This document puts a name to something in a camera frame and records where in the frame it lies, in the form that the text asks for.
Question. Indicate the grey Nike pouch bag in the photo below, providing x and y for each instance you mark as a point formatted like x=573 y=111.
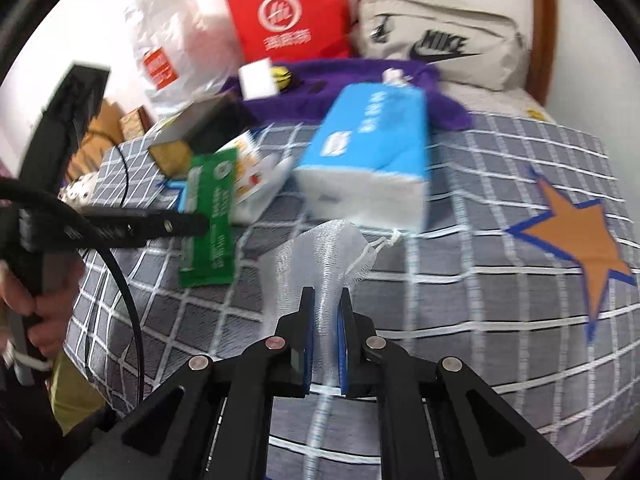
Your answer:
x=468 y=46

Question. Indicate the white mesh drawstring bag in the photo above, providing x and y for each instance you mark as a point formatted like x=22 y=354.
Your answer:
x=327 y=258

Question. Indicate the blue tissue pack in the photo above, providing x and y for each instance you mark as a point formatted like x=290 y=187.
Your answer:
x=371 y=171

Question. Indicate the newspaper sheet with lemons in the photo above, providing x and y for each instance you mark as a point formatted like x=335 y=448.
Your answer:
x=512 y=102

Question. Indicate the white Miniso plastic bag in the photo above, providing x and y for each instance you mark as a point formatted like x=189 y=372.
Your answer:
x=182 y=54

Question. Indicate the wooden stool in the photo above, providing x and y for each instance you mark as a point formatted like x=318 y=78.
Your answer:
x=102 y=135

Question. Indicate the green snack packet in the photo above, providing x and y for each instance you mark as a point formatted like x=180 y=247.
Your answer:
x=209 y=259

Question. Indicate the grey checkered blanket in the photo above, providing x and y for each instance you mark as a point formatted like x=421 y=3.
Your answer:
x=463 y=287

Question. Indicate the dark green tea box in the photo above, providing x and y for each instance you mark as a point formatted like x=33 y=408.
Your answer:
x=203 y=127

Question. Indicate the red Haidilao paper bag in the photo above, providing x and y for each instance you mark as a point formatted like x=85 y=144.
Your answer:
x=291 y=30

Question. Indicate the purple towel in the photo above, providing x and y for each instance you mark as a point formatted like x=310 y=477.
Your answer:
x=317 y=85

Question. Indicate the yellow black pouch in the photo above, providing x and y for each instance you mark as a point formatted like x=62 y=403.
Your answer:
x=281 y=76

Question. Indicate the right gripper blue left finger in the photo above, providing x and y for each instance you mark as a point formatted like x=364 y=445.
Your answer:
x=302 y=344

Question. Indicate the lemon print snack packet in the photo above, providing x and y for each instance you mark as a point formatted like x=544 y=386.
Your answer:
x=257 y=179

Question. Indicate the white sponge block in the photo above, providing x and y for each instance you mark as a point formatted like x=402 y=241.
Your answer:
x=256 y=80

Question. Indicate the person left hand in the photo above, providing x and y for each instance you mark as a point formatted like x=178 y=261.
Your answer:
x=54 y=309

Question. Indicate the brown wooden door frame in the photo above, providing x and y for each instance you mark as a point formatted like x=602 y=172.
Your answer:
x=542 y=53

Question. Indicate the white tissue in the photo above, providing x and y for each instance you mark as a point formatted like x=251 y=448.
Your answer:
x=395 y=77

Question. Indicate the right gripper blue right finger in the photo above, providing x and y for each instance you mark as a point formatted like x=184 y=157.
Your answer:
x=347 y=343

